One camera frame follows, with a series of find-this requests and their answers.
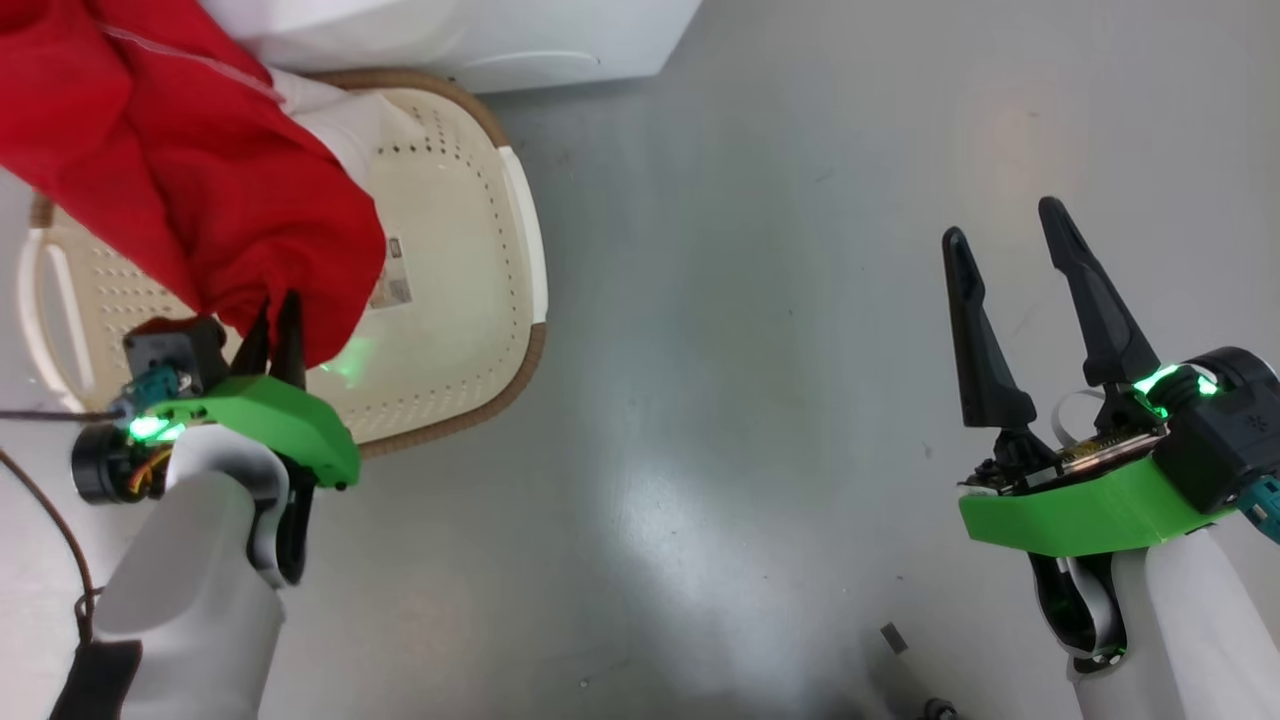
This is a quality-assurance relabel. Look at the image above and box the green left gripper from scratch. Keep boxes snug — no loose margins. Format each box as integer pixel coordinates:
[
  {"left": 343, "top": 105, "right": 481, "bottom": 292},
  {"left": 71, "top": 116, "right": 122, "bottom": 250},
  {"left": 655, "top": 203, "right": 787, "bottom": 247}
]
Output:
[{"left": 72, "top": 290, "right": 361, "bottom": 504}]

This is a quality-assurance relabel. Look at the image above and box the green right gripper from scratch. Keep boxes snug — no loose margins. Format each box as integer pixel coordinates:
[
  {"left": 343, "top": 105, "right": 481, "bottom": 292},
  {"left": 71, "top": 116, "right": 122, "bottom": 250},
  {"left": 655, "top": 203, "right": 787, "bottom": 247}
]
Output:
[{"left": 942, "top": 197, "right": 1241, "bottom": 557}]

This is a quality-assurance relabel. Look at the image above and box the red garment with white trim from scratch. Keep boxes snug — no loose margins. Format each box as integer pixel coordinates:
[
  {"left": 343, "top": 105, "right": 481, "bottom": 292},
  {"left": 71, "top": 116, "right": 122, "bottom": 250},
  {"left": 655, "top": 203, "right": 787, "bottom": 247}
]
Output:
[{"left": 0, "top": 0, "right": 388, "bottom": 369}]

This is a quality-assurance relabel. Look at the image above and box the paper label inside basket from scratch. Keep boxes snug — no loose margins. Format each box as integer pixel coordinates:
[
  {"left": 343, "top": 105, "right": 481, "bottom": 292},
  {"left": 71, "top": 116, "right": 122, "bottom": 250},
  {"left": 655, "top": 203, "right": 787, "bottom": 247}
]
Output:
[{"left": 369, "top": 237, "right": 414, "bottom": 310}]

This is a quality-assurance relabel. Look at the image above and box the cream perforated laundry basket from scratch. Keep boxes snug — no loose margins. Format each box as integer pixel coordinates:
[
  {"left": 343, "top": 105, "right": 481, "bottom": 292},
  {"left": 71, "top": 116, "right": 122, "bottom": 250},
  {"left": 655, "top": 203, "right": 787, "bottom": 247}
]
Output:
[{"left": 15, "top": 68, "right": 549, "bottom": 460}]

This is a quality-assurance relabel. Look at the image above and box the white front-load washing machine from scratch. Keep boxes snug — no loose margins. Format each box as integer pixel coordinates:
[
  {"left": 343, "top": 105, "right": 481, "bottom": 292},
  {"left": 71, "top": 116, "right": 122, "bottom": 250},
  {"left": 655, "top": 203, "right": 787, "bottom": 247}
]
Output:
[{"left": 200, "top": 0, "right": 704, "bottom": 95}]

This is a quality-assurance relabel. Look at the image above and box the white flat ribbon cable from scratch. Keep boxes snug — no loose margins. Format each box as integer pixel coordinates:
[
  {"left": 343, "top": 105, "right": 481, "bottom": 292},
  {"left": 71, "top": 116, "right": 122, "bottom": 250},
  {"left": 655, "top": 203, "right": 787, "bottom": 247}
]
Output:
[{"left": 1049, "top": 387, "right": 1107, "bottom": 447}]

